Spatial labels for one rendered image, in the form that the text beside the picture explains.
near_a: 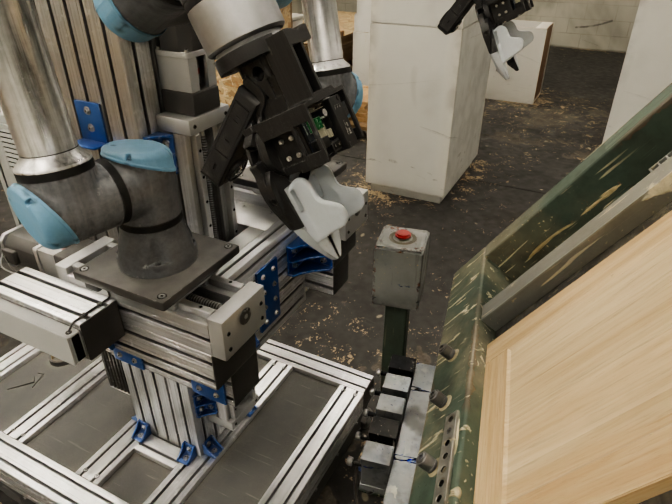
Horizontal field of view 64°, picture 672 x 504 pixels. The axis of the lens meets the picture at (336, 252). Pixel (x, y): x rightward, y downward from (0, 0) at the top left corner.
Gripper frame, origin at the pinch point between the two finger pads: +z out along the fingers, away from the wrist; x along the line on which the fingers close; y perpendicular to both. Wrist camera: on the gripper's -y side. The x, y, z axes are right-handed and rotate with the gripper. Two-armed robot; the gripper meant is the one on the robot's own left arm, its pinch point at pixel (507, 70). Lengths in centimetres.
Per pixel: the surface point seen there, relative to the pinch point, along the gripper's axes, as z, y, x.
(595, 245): 32.4, 8.7, -14.3
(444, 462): 46, -12, -53
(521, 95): 78, -129, 470
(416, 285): 40, -36, -4
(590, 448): 40, 11, -56
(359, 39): -37, -222, 370
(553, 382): 40, 4, -42
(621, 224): 29.7, 13.5, -13.7
